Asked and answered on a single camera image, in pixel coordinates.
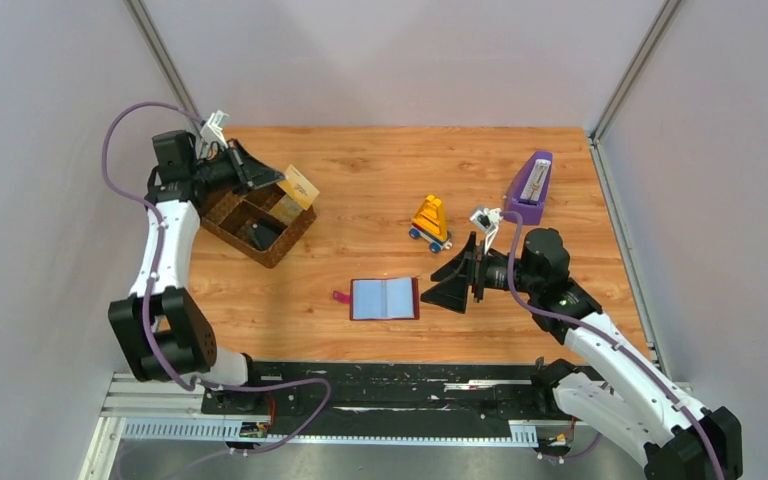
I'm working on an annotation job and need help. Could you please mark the gold card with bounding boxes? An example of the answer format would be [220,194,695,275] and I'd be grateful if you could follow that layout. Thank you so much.
[269,196,306,226]
[278,165,320,210]

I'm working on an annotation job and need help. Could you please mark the black VIP card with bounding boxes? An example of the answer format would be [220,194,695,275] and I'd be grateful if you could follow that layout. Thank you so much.
[247,222,285,251]

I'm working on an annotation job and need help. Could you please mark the red leather card holder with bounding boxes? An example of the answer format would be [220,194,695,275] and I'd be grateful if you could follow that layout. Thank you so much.
[332,277,420,321]

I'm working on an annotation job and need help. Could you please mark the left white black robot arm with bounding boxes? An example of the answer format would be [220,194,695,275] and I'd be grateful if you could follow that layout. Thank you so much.
[108,130,285,389]

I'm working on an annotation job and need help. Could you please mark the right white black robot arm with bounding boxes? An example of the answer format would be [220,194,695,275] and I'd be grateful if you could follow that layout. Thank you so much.
[420,228,744,479]

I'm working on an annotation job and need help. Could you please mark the gold card in basket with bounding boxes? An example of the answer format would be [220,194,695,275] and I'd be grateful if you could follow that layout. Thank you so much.
[269,196,306,226]

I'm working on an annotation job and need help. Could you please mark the brown woven divided basket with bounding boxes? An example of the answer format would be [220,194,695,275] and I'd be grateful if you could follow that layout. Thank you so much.
[199,185,317,268]

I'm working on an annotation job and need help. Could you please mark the yellow toy truck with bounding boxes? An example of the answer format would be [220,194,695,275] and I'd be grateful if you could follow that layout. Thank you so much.
[409,194,452,253]

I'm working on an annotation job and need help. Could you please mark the purple metronome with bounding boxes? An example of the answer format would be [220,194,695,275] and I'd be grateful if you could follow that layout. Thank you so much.
[503,150,554,226]

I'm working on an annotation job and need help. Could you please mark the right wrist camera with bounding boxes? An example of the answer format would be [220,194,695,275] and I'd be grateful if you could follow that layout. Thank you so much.
[470,205,503,254]

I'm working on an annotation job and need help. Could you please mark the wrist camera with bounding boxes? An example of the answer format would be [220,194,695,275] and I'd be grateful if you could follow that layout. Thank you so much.
[199,110,229,149]
[470,205,503,254]

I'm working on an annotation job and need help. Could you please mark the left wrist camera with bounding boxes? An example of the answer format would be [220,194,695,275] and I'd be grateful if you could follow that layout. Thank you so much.
[199,110,229,149]

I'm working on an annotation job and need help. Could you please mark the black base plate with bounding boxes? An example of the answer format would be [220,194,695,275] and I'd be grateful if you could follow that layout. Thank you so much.
[201,361,571,436]

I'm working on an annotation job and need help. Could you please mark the white slotted cable duct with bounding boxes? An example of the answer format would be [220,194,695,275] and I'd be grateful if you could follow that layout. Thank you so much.
[120,418,539,448]

